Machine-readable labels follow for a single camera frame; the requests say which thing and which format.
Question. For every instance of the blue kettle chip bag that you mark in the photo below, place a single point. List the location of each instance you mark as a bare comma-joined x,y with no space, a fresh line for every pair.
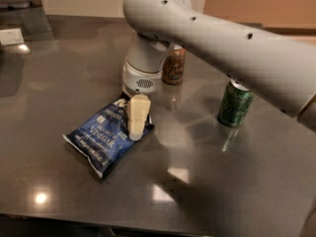
104,138

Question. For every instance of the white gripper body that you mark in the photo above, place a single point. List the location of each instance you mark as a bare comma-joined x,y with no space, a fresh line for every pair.
139,81

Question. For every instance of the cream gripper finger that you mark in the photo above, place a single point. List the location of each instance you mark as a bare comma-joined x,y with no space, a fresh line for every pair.
137,111

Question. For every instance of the orange soda can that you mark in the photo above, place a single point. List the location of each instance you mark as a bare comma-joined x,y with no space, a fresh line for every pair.
173,68

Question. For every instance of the green soda can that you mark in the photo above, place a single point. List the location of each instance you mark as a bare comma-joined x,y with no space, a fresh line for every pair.
235,104

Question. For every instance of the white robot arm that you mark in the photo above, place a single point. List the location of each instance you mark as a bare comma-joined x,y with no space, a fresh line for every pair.
281,71

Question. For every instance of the white card on counter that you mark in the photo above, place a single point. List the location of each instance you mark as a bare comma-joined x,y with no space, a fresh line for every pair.
11,36

